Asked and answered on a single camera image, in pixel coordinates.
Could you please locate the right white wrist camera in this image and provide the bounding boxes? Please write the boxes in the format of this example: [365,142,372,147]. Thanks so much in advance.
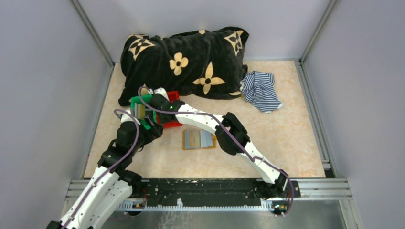
[148,87,169,100]

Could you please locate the blue striped cloth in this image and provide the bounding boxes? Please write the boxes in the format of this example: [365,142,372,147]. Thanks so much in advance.
[240,71,283,114]

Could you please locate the purple cable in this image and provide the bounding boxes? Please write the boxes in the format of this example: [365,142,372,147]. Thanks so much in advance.
[138,86,296,218]
[60,109,140,229]

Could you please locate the green plastic bin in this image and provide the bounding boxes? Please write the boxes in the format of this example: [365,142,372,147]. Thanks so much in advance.
[130,96,157,130]

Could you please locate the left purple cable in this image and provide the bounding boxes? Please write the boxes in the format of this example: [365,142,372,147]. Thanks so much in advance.
[60,109,140,229]

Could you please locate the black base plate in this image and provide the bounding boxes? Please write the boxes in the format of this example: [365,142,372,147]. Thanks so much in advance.
[130,178,301,207]

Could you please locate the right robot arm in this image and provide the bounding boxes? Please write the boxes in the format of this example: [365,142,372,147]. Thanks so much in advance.
[146,94,292,197]

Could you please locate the yellow leather card holder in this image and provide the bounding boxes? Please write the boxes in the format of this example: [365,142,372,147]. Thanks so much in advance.
[182,129,216,150]

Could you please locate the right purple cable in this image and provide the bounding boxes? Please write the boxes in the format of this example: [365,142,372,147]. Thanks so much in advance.
[138,86,296,218]

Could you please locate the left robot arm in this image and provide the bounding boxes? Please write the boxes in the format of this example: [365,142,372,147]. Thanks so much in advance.
[47,114,164,229]

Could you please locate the red plastic bin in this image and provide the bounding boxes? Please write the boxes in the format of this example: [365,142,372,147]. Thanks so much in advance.
[155,91,182,128]

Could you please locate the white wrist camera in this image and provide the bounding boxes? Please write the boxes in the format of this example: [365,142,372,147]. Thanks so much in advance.
[120,109,133,123]
[148,87,169,100]

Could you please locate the cards in green bin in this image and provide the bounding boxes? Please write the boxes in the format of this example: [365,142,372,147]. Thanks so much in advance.
[133,104,146,119]

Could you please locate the black floral blanket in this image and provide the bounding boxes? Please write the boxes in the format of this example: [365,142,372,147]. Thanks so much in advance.
[118,27,249,106]

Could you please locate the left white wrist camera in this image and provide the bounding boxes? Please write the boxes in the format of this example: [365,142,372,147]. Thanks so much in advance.
[120,109,133,123]

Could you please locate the aluminium front rail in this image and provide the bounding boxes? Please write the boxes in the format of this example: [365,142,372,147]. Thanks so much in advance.
[64,178,352,212]

